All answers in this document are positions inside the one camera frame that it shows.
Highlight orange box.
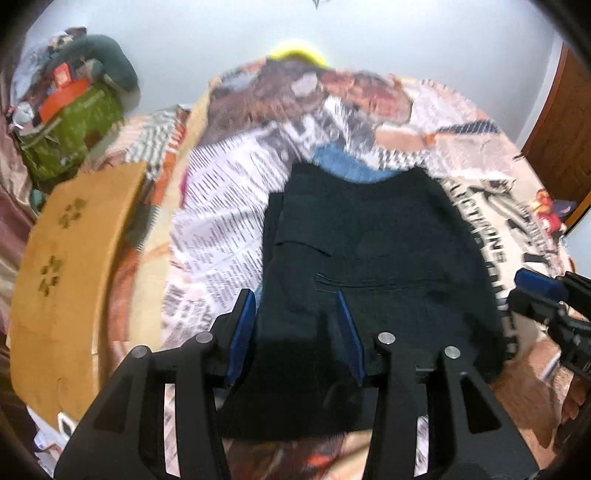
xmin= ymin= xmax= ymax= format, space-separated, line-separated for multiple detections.
xmin=39 ymin=78 xmax=90 ymax=123

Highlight pink striped curtain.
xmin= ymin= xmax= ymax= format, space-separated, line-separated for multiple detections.
xmin=0 ymin=106 xmax=42 ymax=324

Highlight black pants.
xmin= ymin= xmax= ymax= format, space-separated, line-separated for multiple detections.
xmin=222 ymin=161 xmax=506 ymax=441

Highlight grey plush pillow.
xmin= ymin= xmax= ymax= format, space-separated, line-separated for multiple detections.
xmin=51 ymin=34 xmax=141 ymax=93

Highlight green storage bag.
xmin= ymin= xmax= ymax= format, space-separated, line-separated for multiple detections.
xmin=14 ymin=85 xmax=125 ymax=183

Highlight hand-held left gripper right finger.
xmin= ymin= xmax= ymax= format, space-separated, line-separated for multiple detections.
xmin=335 ymin=290 xmax=539 ymax=480

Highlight printed newspaper-pattern blanket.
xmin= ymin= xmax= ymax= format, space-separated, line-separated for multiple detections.
xmin=92 ymin=58 xmax=578 ymax=480

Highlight yellow pillow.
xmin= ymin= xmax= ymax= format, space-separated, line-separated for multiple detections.
xmin=268 ymin=39 xmax=331 ymax=70

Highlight wooden door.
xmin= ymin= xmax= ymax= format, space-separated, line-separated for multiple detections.
xmin=522 ymin=41 xmax=591 ymax=232

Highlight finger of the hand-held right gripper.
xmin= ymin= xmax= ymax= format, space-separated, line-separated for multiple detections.
xmin=514 ymin=269 xmax=591 ymax=302
xmin=505 ymin=290 xmax=591 ymax=384

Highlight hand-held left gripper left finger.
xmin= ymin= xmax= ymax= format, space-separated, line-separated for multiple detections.
xmin=54 ymin=288 xmax=257 ymax=480

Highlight blue jeans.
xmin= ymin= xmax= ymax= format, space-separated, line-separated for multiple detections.
xmin=311 ymin=143 xmax=402 ymax=183

